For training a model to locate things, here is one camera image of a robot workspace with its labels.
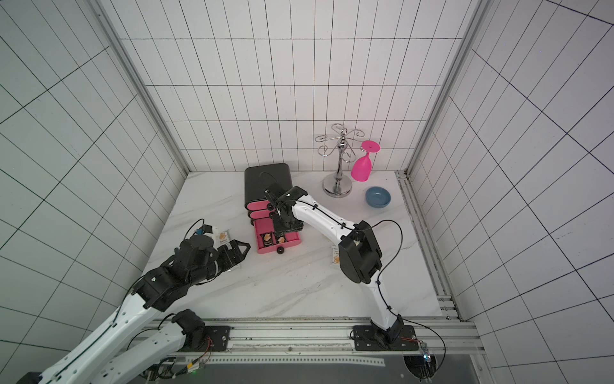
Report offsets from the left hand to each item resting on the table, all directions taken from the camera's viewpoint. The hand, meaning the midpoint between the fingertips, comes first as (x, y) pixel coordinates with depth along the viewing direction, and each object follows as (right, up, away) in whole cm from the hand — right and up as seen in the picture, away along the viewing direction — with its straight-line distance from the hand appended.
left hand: (239, 256), depth 74 cm
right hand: (+10, +5, +14) cm, 17 cm away
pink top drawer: (+3, +16, +15) cm, 22 cm away
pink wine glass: (+44, +29, +23) cm, 58 cm away
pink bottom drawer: (+4, +6, +23) cm, 25 cm away
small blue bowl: (+54, +18, +35) cm, 67 cm away
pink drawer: (+3, +12, +19) cm, 22 cm away
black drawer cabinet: (+1, +26, +24) cm, 35 cm away
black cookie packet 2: (+11, +2, +19) cm, 22 cm away
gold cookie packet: (+32, -5, +16) cm, 36 cm away
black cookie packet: (+6, +2, +20) cm, 21 cm away
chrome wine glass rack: (+36, +41, +18) cm, 57 cm away
